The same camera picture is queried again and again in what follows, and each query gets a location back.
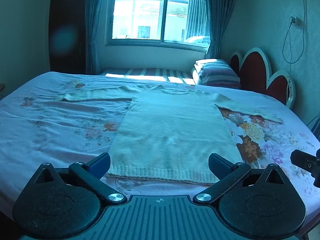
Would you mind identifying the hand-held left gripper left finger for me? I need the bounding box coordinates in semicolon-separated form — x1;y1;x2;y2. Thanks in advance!
34;152;127;204

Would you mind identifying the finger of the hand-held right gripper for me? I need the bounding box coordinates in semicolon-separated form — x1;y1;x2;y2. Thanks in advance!
290;149;320;188

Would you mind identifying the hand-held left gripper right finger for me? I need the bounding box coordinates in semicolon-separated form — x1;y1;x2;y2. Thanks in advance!
193;153;291;204

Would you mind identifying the white knitted sweater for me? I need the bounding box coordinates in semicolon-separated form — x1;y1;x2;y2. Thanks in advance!
54;84;283;184

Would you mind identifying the floral bedsheet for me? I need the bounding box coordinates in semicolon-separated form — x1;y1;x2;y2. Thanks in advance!
0;71;320;220

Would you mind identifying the folded striped quilt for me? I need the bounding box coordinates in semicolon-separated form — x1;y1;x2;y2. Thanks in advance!
192;59;241;90

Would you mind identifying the red petal-shaped headboard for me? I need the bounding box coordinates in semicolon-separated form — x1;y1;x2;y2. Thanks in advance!
229;47;296;109

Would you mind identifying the striped mattress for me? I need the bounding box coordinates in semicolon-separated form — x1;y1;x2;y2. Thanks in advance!
99;67;197;85

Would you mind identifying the light blue cloth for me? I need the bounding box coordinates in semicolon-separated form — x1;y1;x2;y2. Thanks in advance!
186;36;210;44

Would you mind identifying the dark wardrobe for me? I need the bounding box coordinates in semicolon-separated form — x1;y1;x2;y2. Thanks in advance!
48;0;88;75

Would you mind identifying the blue curtain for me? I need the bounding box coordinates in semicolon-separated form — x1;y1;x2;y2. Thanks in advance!
204;0;238;59
85;0;113;75

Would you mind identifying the window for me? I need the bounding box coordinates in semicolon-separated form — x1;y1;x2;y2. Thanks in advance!
109;0;211;47

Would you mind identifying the looped charger cable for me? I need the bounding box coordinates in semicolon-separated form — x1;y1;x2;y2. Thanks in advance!
282;17;306;65

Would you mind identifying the long white cable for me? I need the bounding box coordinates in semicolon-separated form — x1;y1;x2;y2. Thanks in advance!
287;0;307;82

